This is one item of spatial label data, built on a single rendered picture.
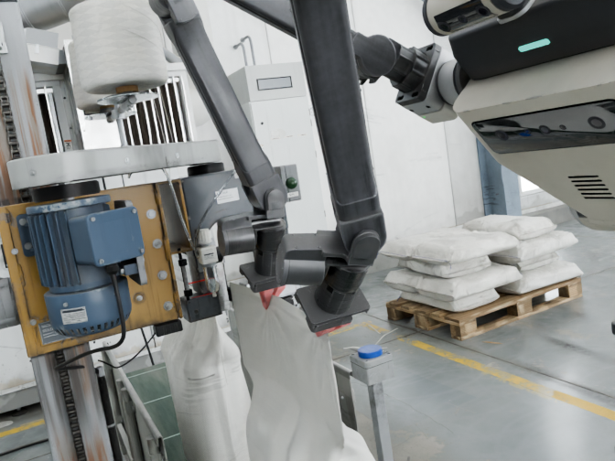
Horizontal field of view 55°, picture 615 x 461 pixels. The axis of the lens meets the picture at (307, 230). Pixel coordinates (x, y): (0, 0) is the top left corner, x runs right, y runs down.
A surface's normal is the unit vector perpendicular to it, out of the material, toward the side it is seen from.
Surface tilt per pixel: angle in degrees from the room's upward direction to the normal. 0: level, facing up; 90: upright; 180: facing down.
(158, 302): 90
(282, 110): 90
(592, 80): 40
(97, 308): 91
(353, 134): 121
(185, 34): 107
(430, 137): 90
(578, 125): 130
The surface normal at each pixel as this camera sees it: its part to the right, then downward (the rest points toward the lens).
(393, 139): 0.44, 0.05
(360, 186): 0.18, 0.45
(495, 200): -0.89, 0.19
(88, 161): 0.80, -0.04
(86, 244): -0.63, 0.19
